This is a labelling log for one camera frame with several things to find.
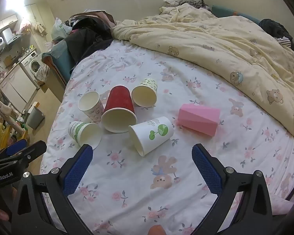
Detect white floor cabinet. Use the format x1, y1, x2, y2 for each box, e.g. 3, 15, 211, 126
0, 66, 38, 111

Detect black clothes pile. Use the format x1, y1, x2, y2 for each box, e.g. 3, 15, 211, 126
64, 10, 118, 64

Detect white cup green band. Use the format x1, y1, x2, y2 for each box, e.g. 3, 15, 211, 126
68, 121, 103, 150

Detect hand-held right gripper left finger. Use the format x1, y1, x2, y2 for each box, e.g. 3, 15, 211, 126
11, 144, 93, 235

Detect floral bed sheet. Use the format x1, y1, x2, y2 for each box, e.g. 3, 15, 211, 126
39, 39, 294, 235

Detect white cup green speckles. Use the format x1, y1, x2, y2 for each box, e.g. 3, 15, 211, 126
131, 78, 158, 108

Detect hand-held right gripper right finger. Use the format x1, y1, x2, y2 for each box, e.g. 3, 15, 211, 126
191, 144, 285, 235

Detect white water heater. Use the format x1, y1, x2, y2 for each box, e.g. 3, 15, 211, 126
0, 28, 14, 55

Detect red paper cup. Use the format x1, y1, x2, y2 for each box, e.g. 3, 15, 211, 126
101, 86, 137, 133

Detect dark clothing heap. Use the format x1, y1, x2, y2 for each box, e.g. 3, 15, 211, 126
258, 18, 294, 52

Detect white washing machine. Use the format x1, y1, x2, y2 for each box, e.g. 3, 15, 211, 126
19, 50, 44, 90

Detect person's left hand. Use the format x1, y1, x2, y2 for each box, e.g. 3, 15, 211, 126
0, 196, 12, 223

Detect white plastic bag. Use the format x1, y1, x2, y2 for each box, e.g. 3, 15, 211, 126
51, 17, 73, 40

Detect cream bear-print duvet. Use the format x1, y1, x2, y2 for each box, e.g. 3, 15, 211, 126
111, 3, 294, 150

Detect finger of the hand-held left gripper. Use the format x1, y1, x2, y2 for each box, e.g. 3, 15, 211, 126
0, 140, 48, 170
0, 138, 28, 159

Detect striped cloth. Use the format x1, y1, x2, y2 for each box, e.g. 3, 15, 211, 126
274, 36, 292, 48

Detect patterned dark cloth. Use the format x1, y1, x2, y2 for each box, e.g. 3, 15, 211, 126
162, 0, 212, 12

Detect pink faceted cup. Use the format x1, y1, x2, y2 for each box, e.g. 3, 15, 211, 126
177, 103, 221, 137

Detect white cup pink print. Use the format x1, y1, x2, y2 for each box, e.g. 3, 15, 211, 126
78, 91, 105, 123

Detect beige hanging garment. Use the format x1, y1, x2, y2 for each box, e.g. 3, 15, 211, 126
0, 94, 28, 138

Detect grey trash bin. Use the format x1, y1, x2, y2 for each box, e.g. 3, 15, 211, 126
26, 106, 45, 130

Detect white cup green sprout print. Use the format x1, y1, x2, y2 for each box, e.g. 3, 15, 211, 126
128, 116, 174, 157

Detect cream hanging towel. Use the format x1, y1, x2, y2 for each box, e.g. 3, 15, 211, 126
33, 22, 46, 37

